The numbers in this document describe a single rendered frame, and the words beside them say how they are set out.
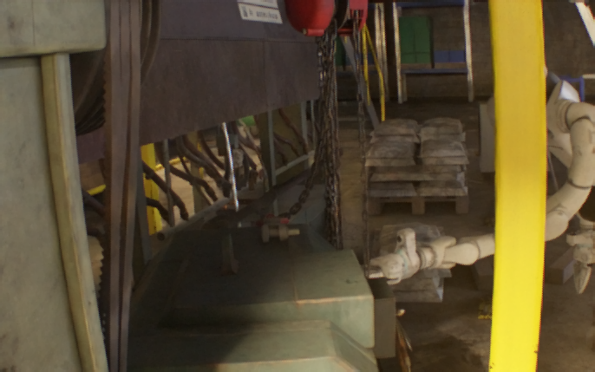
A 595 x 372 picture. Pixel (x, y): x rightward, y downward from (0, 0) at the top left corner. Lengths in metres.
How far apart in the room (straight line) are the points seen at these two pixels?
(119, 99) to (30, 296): 0.21
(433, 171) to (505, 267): 3.80
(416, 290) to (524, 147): 2.13
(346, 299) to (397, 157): 4.13
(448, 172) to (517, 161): 3.80
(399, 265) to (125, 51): 1.23
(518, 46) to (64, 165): 0.90
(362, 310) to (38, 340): 0.54
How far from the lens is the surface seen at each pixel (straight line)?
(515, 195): 1.27
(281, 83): 2.66
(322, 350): 0.87
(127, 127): 0.67
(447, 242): 1.88
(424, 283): 3.33
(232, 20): 2.25
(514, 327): 1.36
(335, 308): 0.96
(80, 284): 0.58
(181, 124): 1.84
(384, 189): 5.12
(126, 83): 0.66
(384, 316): 1.26
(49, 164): 0.57
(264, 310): 0.96
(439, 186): 5.11
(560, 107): 1.85
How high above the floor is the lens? 1.21
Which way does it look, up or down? 10 degrees down
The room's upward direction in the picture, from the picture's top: 4 degrees counter-clockwise
